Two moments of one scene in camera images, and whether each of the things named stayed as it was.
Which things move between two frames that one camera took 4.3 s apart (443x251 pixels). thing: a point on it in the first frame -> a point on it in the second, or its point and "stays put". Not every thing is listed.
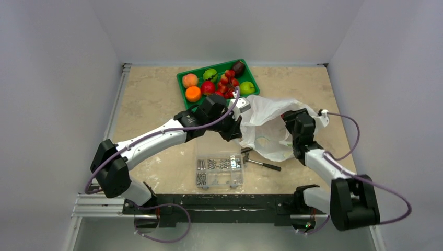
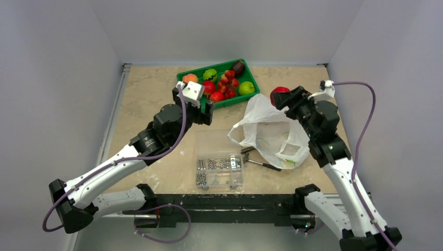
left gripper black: (234, 131) -> (202, 117)
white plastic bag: (264, 129) stays put
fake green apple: (246, 87) stays put
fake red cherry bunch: (227, 84) stays put
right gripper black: (290, 117) -> (289, 98)
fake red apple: (208, 87) stays put
